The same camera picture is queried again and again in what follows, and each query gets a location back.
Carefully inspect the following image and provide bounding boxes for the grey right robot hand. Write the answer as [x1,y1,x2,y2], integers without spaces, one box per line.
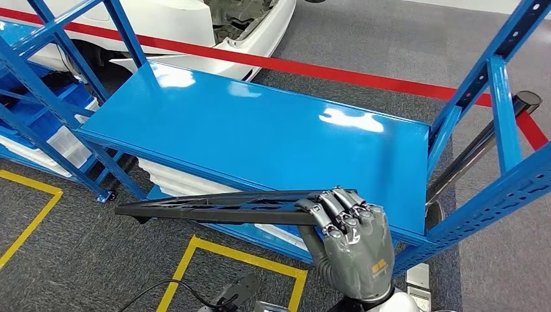
[294,186,396,302]

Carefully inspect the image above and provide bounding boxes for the black plastic plate bracket part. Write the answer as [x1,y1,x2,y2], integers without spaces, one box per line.
[114,189,358,227]

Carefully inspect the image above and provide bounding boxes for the large blue metal shelf rack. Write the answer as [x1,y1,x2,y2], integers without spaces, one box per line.
[75,0,551,276]

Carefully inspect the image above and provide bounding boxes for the grey floor socket box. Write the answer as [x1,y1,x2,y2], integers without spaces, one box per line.
[406,286,432,312]
[405,263,430,290]

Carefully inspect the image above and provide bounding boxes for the flat white tray under crate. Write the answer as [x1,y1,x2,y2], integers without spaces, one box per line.
[266,224,309,252]

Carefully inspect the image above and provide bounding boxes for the dark grey robot fixture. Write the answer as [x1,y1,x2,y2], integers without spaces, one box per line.
[211,273,259,312]

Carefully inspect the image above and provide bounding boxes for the red barrier belt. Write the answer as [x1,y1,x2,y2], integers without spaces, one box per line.
[0,6,550,151]

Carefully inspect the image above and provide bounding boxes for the white car body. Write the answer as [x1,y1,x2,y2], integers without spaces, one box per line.
[0,0,298,83]

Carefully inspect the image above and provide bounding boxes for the translucent white storage box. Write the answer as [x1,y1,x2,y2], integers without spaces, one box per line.
[46,125,94,169]

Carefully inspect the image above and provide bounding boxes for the deep blue plastic crate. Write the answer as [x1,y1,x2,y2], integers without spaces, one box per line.
[0,81,97,150]

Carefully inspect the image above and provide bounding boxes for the long white plastic tray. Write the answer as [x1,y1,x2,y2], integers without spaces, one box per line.
[0,133,72,177]

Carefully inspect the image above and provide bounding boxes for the blue metal rack with crates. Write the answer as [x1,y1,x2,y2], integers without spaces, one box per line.
[0,0,117,203]

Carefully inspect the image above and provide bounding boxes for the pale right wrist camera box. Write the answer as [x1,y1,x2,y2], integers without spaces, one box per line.
[253,301,294,312]

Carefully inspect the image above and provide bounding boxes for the thin black floor cable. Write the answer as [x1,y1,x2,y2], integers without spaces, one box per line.
[117,279,220,312]

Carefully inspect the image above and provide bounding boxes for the black stanchion post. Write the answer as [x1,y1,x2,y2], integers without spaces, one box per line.
[425,90,543,231]

